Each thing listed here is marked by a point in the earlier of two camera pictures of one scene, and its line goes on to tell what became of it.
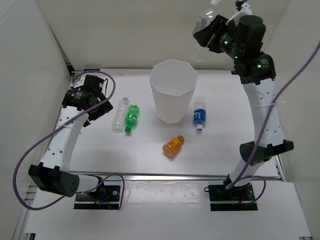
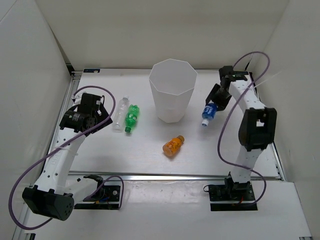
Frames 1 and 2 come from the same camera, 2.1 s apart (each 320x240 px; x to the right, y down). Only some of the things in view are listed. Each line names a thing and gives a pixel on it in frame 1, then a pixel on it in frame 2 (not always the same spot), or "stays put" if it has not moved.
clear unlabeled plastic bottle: (121, 116) stays put
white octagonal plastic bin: (173, 83) stays put
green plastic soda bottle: (131, 117) stays put
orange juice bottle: (172, 147) stays put
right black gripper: (204, 37) -> (224, 103)
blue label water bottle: (199, 113) -> (208, 113)
